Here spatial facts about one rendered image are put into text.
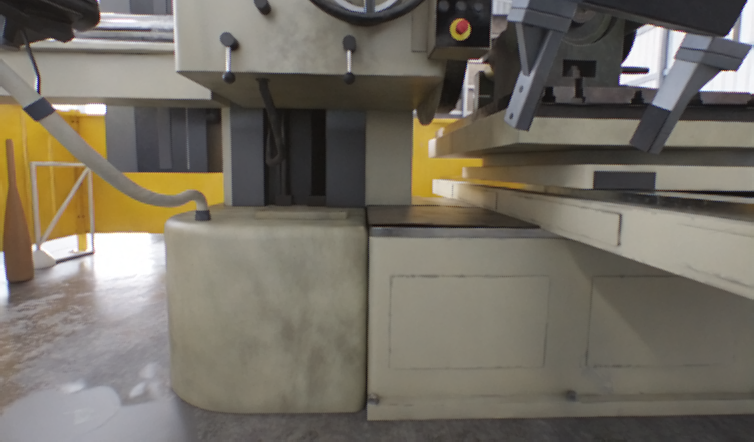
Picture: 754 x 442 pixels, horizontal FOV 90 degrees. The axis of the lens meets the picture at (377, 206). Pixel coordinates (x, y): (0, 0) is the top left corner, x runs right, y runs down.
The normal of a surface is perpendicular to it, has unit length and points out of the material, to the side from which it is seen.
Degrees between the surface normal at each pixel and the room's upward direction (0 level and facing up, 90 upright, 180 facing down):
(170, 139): 90
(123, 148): 90
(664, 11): 113
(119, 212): 90
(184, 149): 90
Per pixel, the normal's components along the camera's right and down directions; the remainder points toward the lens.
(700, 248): -1.00, -0.01
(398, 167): 0.04, 0.10
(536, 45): 0.08, 0.48
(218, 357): -0.20, 0.09
